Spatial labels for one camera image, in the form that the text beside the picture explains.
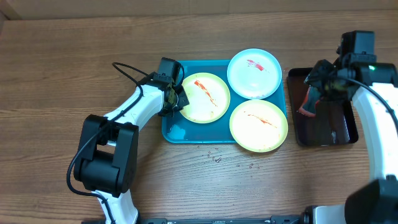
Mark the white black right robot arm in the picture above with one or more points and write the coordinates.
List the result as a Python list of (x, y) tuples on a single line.
[(371, 86)]

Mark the dark brown rectangular tray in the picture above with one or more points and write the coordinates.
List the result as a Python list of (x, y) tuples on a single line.
[(334, 123)]

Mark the teal plastic tray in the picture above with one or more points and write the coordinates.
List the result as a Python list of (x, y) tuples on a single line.
[(179, 130)]

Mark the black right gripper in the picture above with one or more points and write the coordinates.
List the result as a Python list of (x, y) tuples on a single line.
[(316, 78)]

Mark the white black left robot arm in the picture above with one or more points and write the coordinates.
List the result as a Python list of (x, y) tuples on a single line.
[(105, 164)]

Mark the yellow plate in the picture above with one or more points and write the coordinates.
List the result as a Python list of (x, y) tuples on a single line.
[(208, 95), (258, 126)]

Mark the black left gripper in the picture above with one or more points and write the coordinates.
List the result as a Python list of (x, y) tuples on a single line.
[(183, 101)]

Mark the red sponge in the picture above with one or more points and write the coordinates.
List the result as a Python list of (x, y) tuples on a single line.
[(312, 98)]

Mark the light blue plate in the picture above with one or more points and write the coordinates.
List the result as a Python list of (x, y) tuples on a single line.
[(254, 74)]

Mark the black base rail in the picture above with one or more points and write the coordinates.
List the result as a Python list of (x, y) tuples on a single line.
[(217, 221)]

